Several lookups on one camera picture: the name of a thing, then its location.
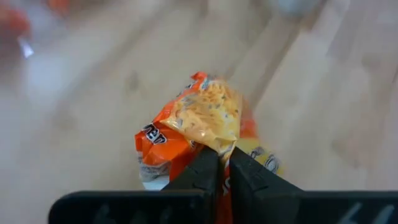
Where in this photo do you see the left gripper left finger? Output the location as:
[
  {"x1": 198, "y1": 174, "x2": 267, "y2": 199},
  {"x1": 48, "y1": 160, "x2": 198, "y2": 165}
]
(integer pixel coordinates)
[{"x1": 163, "y1": 146, "x2": 222, "y2": 224}]

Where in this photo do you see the orange Maruchan noodle pack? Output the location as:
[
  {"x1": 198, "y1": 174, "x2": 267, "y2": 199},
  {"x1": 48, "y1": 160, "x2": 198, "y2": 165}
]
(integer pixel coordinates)
[{"x1": 134, "y1": 71, "x2": 284, "y2": 224}]

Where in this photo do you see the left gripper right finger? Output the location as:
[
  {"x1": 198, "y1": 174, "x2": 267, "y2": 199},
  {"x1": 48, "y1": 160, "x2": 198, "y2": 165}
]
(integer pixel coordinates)
[{"x1": 229, "y1": 147, "x2": 302, "y2": 224}]

